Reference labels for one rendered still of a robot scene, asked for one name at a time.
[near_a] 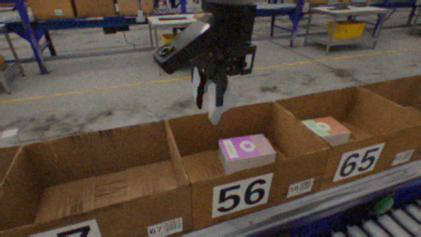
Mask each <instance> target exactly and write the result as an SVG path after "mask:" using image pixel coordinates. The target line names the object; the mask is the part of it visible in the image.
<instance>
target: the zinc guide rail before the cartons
mask: <svg viewBox="0 0 421 237"><path fill-rule="evenodd" d="M420 176H421V160H419V161H416V162H412V163H410V164H408V165H404V166H398V167H396V168H392V169H390V170H387V171H384V172H382V173H378V174H375V175H371V176H369V177H367V178H363V179H361V180H356V181H354V182H349V183H346V184H342V185H340V186H337V187H335V188H332V189H328V190H326V191H321V192H319V193H315V194H313V195H311V196H307V197H301V198H299V199H295V200H293V201H291V202H287V203H284V204H280V205H278V206H273V207H271V208H270V209H266V210H263V211H259V212H257V213H251V214H249V215H245V216H243V217H239V218H237V219H234V220H230V221H228V222H225V223H223V224H218V225H216V226H214V227H209V228H206V229H202V230H198V231H196V232H191V233H189V234H187V235H183V236H180V237H247V236H249V235H253V234H255V233H257V232H261V231H263V230H267V229H271V228H273V227H275V226H280V225H282V224H286V223H287V222H290V221H293V220H295V219H299V218H301V217H305V216H307V215H310V214H312V213H317V212H319V211H323V210H325V209H329V208H331V207H333V206H336V205H339V204H343V203H344V202H346V201H350V200H352V199H357V198H360V197H362V196H364V195H369V194H371V193H375V192H377V191H381V190H382V189H384V188H388V187H390V186H394V185H396V184H400V183H402V182H406V181H408V180H413V179H415V178H418V177H420Z"/></svg>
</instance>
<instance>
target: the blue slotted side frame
mask: <svg viewBox="0 0 421 237"><path fill-rule="evenodd" d="M416 190H417V191H416ZM394 191H395V192H396V193H395V194H394V196H393V198H392V199H393V200H394V204H393V205H392V206H391V208H392V209H393V210H394V211H395V210H397V209H401V210H402V211H404V207H403V206H402V204H407V206H409V205H410V204H415V206H416V205H417V202H416V201H415V200H416V199H419V200H420V201H421V176H420V177H418V178H415V179H413V180H408V181H406V182H402V183H400V184H396V185H394V186H390V187H388V188H384V189H382V190H381V191H377V192H375V193H371V194H369V195H364V196H362V197H359V198H357V199H352V200H350V201H346V202H344V203H343V204H339V205H336V206H333V207H331V208H329V209H325V210H323V211H319V212H317V213H312V214H310V215H307V216H305V217H301V218H299V219H295V220H293V221H290V222H287V223H286V224H282V225H280V226H275V227H273V228H271V229H267V230H263V231H261V232H257V233H255V234H253V235H249V236H247V237H269V236H271V235H274V234H275V233H277V232H281V231H283V230H287V229H290V233H289V236H288V237H298V235H299V232H300V231H301V235H300V236H299V237H332V234H331V233H330V232H331V231H333V232H334V233H337V232H343V234H345V233H346V232H347V231H348V229H347V228H346V226H348V225H349V226H350V227H353V226H358V228H361V227H362V226H363V223H362V222H361V220H362V219H365V221H368V220H370V219H371V220H373V221H374V222H375V223H376V220H377V219H378V218H377V217H376V214H375V213H374V214H371V215H369V216H367V213H368V211H369V208H370V207H371V204H372V203H373V201H374V199H376V198H379V197H381V196H383V195H387V194H389V193H393V192H394ZM415 191H416V192H415ZM404 194H405V195H404ZM403 195H404V197H403ZM364 208H365V209H364ZM391 208H389V210H390V209H391ZM363 209H364V210H363ZM389 210H388V211H387V212H385V213H383V214H388V215H389V216H390V214H391V213H390V212H389ZM348 214H349V217H348ZM380 215H382V214H380ZM347 217H348V218H347ZM333 219H334V220H335V221H334V222H333V224H332V221H333ZM316 226H318V227H317V230H315V228H316Z"/></svg>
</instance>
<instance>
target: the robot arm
mask: <svg viewBox="0 0 421 237"><path fill-rule="evenodd" d="M255 1H256V0H201V9H202V10H204V11H205V12H209V13H211V15H208V14H205V15H203V17H200V19H198V20H197V21H196V22H194V23H193V24H191V25H190V26H188V27H187V28H185V30H183V31H182V32H180V33H179V34H178V35H176V36H175V37H174V38H173V39H171V40H170V41H168V42H167V43H166V44H165V45H163V46H162V47H161V48H159V50H157V51H156V52H154V53H153V54H152V56H153V58H154V60H155V61H156V62H157V64H158V65H159V67H160V68H161V69H162V70H164V71H165V72H166V73H167V74H172V73H174V72H175V71H177V70H178V69H179V68H180V67H182V66H183V65H185V63H187V62H188V61H190V60H191V59H192V66H191V70H192V86H193V93H194V100H195V104H196V107H197V108H198V110H201V108H202V105H203V94H205V93H207V92H208V94H209V96H210V104H209V109H210V113H209V119H210V121H211V123H212V124H213V125H216V124H217V123H218V121H219V120H220V118H221V115H222V114H223V112H225V111H226V110H228V109H229V108H231V107H233V106H234V105H236V104H238V102H239V100H240V96H239V94H237V93H234V92H231V90H230V83H229V81H228V80H227V77H228V76H235V75H238V74H240V75H241V76H243V75H245V74H251V72H252V69H253V66H254V59H255V55H256V48H257V46H256V45H255V44H254V43H251V37H252V33H253V29H254V21H255V18H256V10H257V5H256V4H252V3H254V2H255ZM245 45H246V46H245ZM246 55H252V58H251V66H250V68H247V61H245V58H246ZM245 68H246V69H245Z"/></svg>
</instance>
